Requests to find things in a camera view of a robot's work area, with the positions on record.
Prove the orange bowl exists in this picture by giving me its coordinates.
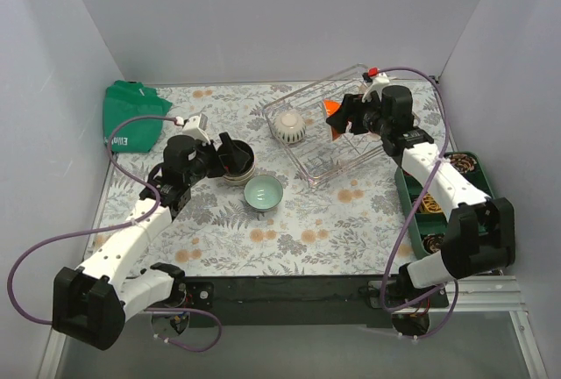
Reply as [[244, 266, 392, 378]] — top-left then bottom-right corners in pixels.
[[323, 97, 352, 141]]

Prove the olive bowl with drawing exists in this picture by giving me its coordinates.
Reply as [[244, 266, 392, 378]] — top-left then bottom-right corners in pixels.
[[218, 139, 255, 178]]

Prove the beige plain bowl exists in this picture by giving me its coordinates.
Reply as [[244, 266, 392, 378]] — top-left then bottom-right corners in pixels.
[[223, 168, 254, 186]]

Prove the pale green ribbed bowl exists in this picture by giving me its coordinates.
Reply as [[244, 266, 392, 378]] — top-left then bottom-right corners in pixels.
[[244, 175, 284, 212]]

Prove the white bowl with dark stripes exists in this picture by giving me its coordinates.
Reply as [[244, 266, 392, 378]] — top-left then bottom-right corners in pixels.
[[273, 111, 306, 145]]

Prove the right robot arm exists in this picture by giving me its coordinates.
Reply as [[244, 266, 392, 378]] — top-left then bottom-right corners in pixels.
[[326, 85, 515, 307]]

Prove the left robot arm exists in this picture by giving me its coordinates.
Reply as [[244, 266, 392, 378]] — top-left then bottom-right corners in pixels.
[[52, 132, 255, 350]]

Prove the floral table mat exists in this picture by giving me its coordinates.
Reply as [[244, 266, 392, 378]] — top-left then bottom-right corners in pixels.
[[85, 80, 492, 277]]

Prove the green cloth bag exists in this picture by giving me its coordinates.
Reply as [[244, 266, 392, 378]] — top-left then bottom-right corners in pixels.
[[103, 80, 172, 154]]

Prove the green compartment tray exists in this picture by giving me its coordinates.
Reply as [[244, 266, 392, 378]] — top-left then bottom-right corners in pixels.
[[394, 152, 494, 260]]

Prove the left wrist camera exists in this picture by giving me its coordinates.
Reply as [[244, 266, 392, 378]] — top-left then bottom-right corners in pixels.
[[174, 113, 210, 143]]

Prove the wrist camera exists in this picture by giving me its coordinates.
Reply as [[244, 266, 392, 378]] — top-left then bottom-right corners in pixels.
[[362, 68, 390, 103], [174, 113, 210, 143]]

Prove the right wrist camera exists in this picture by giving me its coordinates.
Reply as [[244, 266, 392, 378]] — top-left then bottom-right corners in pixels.
[[362, 68, 390, 103]]

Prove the wire dish rack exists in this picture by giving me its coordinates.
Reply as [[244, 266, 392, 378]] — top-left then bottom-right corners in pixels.
[[262, 64, 419, 186]]

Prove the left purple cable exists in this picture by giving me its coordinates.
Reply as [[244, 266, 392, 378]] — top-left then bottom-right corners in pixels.
[[6, 115, 224, 352]]

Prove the purple cable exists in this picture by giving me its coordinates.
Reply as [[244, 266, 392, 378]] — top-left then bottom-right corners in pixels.
[[6, 115, 224, 352], [363, 66, 459, 344]]

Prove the brown patterned cable coil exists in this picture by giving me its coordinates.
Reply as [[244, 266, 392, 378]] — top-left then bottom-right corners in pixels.
[[451, 154, 481, 175]]

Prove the yellow cable coil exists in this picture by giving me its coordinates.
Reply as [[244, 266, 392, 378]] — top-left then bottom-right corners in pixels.
[[418, 194, 444, 216]]

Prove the black orange cable coil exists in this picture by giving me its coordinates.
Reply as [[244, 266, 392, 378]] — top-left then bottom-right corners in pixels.
[[423, 232, 448, 255]]

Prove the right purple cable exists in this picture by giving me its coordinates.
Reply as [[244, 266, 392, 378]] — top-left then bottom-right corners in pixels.
[[363, 66, 459, 344]]

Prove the aluminium frame rail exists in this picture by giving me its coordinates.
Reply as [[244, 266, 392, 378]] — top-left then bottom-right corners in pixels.
[[39, 275, 548, 378]]

